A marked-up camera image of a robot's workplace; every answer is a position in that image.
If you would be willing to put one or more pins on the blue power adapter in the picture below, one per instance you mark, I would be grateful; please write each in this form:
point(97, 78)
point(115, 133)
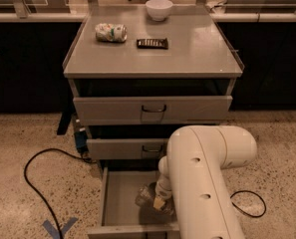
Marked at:
point(81, 141)

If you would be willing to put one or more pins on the blue tape floor mark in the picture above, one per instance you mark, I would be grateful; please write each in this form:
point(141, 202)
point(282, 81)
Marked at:
point(60, 232)

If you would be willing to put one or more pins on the white ceramic bowl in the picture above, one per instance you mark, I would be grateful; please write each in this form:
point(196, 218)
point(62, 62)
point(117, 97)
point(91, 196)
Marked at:
point(159, 10)

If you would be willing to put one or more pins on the grey middle drawer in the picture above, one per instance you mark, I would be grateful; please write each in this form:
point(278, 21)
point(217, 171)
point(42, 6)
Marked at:
point(121, 148)

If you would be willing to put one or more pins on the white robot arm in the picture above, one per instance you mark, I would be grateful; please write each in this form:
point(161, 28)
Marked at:
point(195, 157)

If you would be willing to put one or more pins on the clear plastic water bottle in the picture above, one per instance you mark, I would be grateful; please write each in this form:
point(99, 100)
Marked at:
point(145, 198)

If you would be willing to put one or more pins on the dark snack bar packet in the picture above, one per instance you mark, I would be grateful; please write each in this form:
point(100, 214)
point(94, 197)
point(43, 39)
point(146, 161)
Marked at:
point(152, 44)

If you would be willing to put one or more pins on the dark counter with glass partition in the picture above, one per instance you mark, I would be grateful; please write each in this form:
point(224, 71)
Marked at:
point(32, 54)

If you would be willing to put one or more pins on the grey open bottom drawer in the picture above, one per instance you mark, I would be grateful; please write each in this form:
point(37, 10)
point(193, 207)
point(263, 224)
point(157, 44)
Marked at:
point(120, 217)

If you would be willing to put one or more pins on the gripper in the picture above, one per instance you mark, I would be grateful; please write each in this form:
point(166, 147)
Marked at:
point(161, 192)

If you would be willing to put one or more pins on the crushed green white can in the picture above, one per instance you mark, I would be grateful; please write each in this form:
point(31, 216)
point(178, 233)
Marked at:
point(107, 32)

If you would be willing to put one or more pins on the grey drawer cabinet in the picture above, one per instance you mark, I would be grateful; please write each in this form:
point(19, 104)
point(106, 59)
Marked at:
point(198, 62)

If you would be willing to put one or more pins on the grey top drawer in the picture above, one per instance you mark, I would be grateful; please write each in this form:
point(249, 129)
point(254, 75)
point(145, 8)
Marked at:
point(152, 110)

